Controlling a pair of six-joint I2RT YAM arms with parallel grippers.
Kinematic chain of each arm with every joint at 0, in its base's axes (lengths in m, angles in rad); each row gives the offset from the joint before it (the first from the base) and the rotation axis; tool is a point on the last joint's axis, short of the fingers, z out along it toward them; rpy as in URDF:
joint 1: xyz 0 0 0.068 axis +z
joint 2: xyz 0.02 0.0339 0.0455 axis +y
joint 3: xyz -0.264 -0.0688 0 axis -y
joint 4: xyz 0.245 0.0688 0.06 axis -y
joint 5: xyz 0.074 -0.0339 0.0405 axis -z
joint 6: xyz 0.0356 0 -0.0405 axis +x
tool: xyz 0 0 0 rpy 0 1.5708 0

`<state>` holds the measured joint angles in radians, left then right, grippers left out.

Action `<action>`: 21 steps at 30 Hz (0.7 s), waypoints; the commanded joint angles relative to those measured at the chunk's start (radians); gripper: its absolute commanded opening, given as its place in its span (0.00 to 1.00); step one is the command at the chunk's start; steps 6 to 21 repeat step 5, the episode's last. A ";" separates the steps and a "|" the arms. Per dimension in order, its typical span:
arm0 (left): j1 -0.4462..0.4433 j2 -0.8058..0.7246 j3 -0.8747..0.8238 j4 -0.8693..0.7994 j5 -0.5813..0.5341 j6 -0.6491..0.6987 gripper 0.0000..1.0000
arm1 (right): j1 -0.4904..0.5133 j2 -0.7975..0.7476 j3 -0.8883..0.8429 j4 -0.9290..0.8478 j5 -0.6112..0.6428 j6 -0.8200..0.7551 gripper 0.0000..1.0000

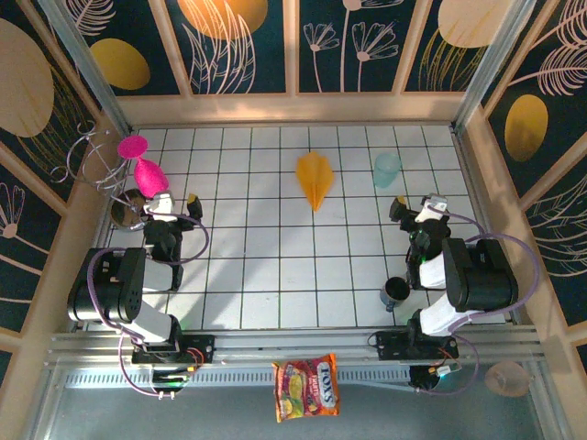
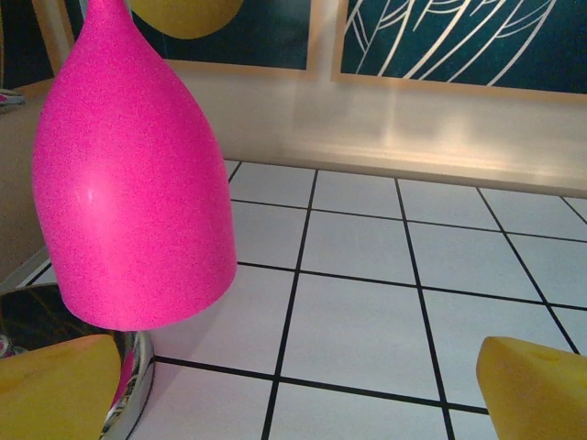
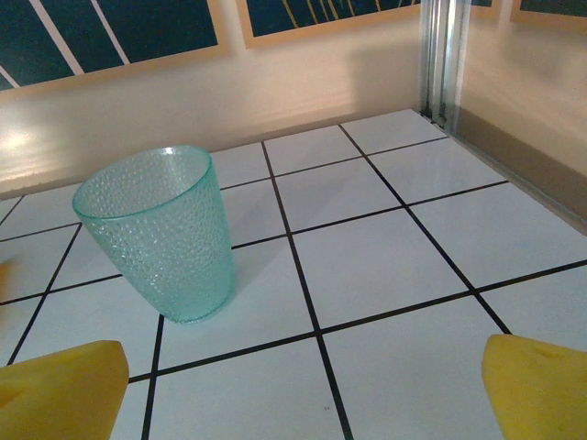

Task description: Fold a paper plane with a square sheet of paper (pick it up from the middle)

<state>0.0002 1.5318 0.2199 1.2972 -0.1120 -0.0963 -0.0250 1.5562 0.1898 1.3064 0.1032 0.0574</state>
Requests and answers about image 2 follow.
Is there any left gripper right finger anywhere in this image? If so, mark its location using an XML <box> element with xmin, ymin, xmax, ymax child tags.
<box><xmin>475</xmin><ymin>335</ymin><xmax>587</xmax><ymax>440</ymax></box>

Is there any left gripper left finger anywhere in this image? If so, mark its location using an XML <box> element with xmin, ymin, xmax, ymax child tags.
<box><xmin>0</xmin><ymin>333</ymin><xmax>122</xmax><ymax>440</ymax></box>

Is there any pink wine glass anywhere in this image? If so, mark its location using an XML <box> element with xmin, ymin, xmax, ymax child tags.
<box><xmin>31</xmin><ymin>0</ymin><xmax>238</xmax><ymax>332</ymax></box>

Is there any silver wire glass rack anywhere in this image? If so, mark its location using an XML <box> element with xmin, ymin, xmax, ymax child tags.
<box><xmin>0</xmin><ymin>282</ymin><xmax>158</xmax><ymax>440</ymax></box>

